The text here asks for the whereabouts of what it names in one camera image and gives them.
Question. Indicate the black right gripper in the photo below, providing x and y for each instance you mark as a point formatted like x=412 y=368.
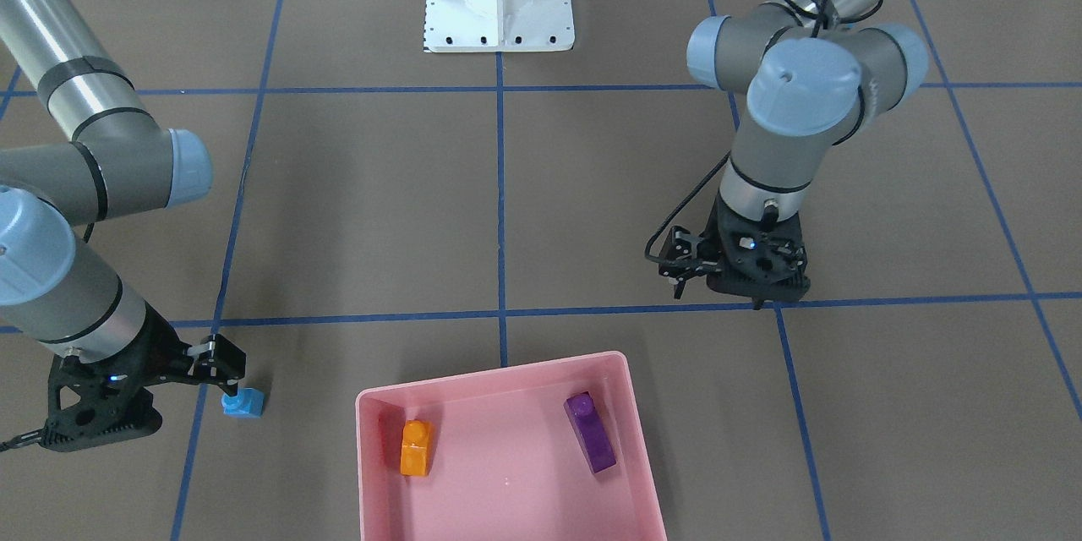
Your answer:
x=159 y=341

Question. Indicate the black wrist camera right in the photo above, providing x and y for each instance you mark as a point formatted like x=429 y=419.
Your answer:
x=217 y=361

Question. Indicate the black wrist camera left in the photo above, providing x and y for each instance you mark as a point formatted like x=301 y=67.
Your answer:
x=686 y=256

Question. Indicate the small blue block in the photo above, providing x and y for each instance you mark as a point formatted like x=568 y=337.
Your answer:
x=247 y=404

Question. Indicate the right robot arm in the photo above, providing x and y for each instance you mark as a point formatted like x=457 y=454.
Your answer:
x=109 y=345

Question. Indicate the purple block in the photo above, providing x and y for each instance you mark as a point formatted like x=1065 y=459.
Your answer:
x=589 y=428

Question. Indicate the pink plastic box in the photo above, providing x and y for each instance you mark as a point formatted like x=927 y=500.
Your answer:
x=506 y=464

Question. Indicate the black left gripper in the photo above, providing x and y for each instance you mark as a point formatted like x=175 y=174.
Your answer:
x=686 y=254

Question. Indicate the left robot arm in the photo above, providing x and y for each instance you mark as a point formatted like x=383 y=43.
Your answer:
x=812 y=79

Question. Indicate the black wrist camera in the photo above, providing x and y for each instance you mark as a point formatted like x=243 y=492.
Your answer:
x=217 y=361
x=686 y=256

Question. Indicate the orange block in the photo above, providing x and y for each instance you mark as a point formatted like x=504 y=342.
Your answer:
x=416 y=448

